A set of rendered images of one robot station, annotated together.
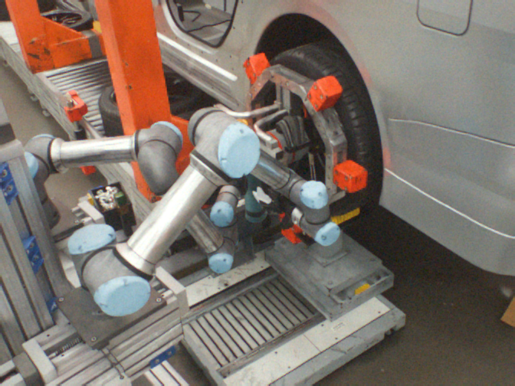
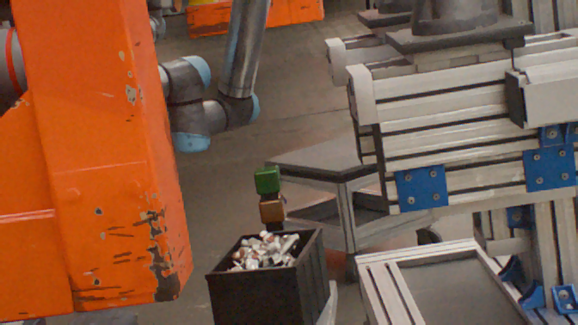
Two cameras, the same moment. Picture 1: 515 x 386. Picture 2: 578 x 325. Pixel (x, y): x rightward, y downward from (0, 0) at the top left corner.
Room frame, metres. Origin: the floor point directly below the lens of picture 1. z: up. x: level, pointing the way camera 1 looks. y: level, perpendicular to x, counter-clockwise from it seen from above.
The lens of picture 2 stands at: (3.31, 1.77, 1.06)
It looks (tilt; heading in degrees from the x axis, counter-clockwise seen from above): 12 degrees down; 218
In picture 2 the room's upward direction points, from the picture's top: 9 degrees counter-clockwise
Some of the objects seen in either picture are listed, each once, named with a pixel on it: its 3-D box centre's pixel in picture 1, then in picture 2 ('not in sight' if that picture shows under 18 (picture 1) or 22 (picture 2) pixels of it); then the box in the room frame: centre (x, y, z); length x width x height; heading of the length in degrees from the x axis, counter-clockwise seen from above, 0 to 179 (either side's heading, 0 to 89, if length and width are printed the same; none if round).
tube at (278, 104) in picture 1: (247, 99); not in sight; (1.85, 0.03, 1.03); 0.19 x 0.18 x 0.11; 122
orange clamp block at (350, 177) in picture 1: (349, 176); not in sight; (1.56, -0.30, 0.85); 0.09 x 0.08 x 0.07; 32
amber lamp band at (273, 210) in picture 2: (122, 207); (272, 209); (1.85, 0.57, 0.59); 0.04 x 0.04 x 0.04; 32
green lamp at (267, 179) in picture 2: (119, 197); (267, 180); (1.85, 0.57, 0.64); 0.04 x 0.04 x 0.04; 32
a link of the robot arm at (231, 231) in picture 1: (226, 235); (194, 123); (1.52, 0.14, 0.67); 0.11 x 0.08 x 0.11; 174
